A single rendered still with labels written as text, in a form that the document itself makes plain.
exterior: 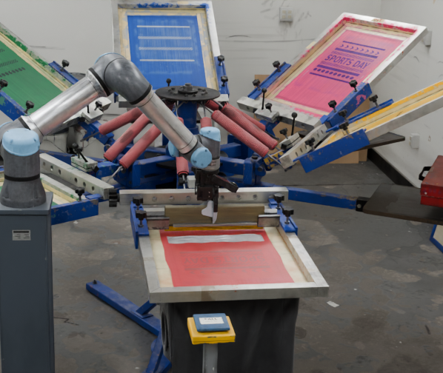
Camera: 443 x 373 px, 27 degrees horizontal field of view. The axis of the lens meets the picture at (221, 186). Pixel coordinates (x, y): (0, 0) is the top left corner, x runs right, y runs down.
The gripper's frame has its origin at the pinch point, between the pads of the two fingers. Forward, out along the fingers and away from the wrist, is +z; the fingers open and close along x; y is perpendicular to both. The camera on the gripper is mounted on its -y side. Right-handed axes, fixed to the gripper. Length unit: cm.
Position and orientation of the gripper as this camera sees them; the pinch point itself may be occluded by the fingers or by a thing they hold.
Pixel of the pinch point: (214, 217)
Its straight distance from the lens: 354.2
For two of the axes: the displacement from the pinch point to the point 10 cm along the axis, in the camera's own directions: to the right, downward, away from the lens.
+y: -9.9, 0.3, -1.6
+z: -0.2, 9.5, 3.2
